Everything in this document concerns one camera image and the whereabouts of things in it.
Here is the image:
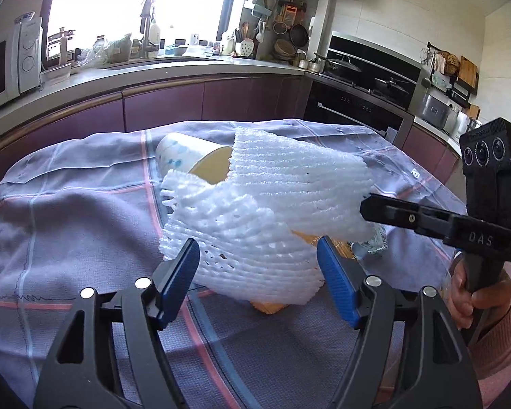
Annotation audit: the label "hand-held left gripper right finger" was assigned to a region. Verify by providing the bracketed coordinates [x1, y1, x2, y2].
[316, 235, 483, 409]

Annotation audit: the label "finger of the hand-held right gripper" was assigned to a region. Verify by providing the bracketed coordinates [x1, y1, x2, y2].
[360, 194, 457, 244]

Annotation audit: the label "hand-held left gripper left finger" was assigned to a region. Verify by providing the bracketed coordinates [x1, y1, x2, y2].
[33, 238, 201, 409]

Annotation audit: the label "white foam fruit net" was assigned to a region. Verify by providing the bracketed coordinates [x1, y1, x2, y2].
[228, 125, 380, 241]
[158, 169, 326, 307]

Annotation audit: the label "blue dotted paper cup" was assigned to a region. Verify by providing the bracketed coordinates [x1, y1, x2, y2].
[155, 132, 235, 186]

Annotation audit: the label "person's right forearm pink sleeve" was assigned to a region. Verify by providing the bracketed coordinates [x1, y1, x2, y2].
[473, 262, 511, 409]

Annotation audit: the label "person's right hand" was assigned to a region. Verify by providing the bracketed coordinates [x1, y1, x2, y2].
[447, 258, 511, 334]

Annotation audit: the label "clear green plastic wrapper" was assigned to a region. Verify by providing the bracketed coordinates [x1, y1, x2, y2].
[351, 226, 388, 261]

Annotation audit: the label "orange peel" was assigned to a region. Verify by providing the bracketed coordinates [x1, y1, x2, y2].
[250, 229, 356, 317]

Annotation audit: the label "silver metal bread box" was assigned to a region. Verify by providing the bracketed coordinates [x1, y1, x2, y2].
[417, 91, 451, 127]

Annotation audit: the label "wooden cutting board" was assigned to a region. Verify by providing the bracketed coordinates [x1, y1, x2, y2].
[458, 55, 480, 91]

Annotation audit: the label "purple checked tablecloth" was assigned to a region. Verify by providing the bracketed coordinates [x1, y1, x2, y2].
[0, 118, 473, 409]

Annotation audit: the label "black built-in oven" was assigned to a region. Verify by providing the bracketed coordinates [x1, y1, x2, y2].
[304, 81, 414, 146]

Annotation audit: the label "black pan on stove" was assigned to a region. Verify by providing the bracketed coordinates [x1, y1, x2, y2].
[372, 77, 409, 95]

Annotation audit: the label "black range hood panel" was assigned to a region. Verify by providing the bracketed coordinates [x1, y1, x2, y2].
[326, 32, 422, 109]

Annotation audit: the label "black pot with glass lid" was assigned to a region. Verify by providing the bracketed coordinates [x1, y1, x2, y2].
[315, 53, 362, 80]

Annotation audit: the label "purple kitchen base cabinets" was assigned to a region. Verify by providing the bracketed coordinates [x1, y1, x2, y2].
[0, 74, 311, 167]

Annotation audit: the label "black hanging frying pan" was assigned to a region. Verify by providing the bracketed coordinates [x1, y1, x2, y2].
[290, 23, 309, 49]

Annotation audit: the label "clear plastic bag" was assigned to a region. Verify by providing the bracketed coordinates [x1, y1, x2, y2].
[74, 34, 133, 69]

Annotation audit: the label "metal dish tray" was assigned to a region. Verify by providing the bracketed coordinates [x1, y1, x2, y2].
[40, 28, 76, 86]

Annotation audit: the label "chrome kitchen faucet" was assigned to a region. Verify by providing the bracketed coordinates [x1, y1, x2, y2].
[138, 0, 160, 59]

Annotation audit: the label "black wire shelf rack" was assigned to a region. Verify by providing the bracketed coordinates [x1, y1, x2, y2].
[426, 43, 480, 108]

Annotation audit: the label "teal wall holder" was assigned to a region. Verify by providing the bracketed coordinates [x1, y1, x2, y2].
[244, 2, 276, 20]

